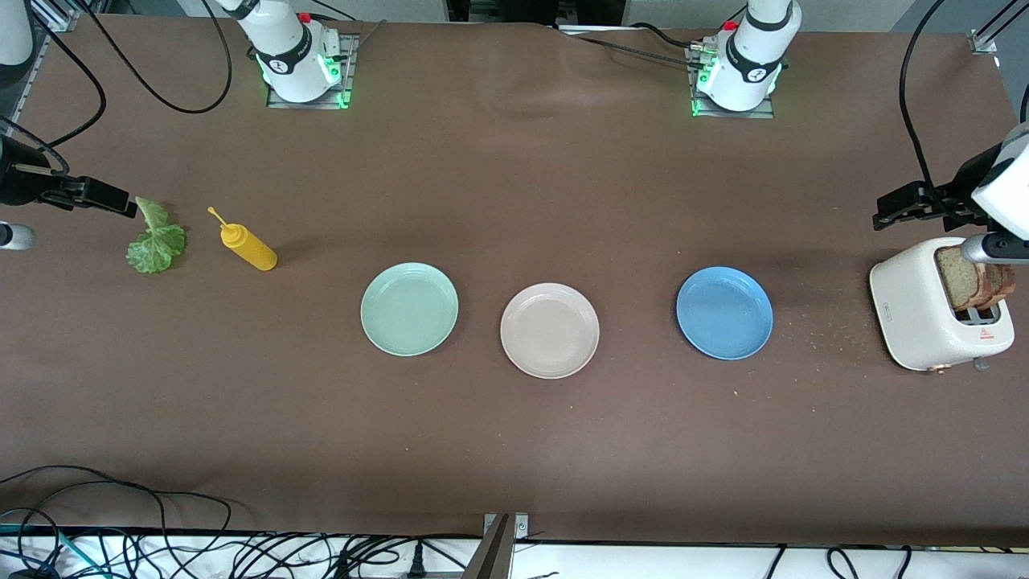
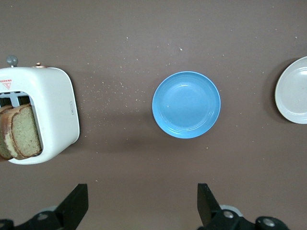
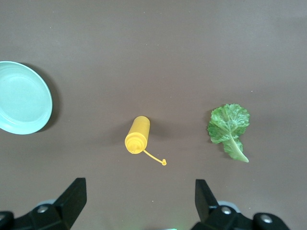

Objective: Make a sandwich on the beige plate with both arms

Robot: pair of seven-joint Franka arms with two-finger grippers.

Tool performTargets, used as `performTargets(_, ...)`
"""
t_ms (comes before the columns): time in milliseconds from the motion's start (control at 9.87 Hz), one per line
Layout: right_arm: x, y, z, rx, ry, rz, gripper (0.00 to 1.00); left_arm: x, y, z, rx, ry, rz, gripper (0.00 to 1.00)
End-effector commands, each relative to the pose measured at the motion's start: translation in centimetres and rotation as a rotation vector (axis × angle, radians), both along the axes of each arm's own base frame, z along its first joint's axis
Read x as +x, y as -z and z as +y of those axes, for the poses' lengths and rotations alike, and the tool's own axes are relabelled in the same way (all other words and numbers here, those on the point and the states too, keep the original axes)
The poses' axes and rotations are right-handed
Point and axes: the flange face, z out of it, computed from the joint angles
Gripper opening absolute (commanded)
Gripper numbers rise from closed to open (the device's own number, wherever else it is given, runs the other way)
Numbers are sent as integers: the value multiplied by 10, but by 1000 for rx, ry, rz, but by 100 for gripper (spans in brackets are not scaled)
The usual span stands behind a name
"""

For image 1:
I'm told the green lettuce leaf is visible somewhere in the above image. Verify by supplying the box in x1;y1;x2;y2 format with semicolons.
125;196;187;274

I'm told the brown bread slice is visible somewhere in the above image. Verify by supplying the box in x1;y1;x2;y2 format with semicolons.
935;245;983;313
977;261;1016;311

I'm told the blue plate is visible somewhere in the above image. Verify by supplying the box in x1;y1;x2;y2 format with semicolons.
675;266;774;361

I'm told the mint green plate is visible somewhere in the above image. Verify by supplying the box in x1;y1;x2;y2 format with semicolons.
360;262;460;357

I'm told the beige plate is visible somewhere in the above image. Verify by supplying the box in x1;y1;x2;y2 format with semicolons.
499;282;601;380

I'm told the white toaster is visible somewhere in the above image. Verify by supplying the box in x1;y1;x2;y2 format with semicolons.
869;236;1016;375

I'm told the yellow mustard squeeze bottle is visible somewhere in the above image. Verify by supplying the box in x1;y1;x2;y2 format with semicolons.
207;207;279;272

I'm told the black equipment behind table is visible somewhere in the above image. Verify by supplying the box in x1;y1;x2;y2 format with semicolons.
446;0;626;29

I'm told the brown table cover sheet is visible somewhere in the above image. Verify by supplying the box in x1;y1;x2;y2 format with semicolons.
0;14;1029;548

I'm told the aluminium frame profile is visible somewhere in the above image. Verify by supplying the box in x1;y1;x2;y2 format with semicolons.
28;0;81;35

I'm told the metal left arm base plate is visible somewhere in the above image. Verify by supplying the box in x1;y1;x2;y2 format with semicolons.
690;44;777;120

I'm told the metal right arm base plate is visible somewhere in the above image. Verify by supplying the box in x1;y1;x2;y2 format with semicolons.
265;32;355;109

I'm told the black base power cable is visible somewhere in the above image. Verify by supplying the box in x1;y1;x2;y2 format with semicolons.
559;28;704;69

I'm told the teal cable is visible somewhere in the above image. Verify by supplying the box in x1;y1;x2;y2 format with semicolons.
0;523;101;576

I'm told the silver angle bracket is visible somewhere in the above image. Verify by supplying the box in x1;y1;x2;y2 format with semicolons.
482;513;530;541

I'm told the grey metal post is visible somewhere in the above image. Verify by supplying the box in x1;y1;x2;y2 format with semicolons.
462;515;515;579

